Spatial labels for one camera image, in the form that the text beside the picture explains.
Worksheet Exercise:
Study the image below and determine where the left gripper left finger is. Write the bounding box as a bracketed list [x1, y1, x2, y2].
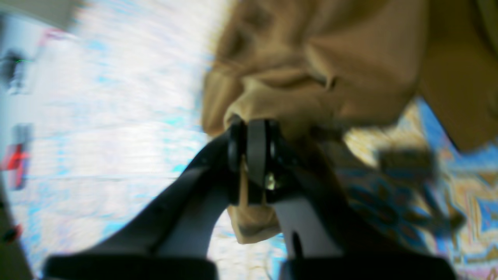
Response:
[45, 117, 245, 280]

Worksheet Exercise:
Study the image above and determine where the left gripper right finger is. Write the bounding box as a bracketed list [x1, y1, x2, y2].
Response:
[247, 119, 456, 280]

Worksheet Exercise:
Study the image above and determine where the red black clamp left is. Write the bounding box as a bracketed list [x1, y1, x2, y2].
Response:
[1, 123, 33, 190]

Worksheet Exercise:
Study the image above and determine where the patterned tablecloth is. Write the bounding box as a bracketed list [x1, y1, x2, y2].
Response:
[1, 0, 497, 280]

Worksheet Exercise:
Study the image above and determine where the brown t-shirt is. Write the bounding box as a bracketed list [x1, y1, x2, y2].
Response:
[200, 0, 498, 245]

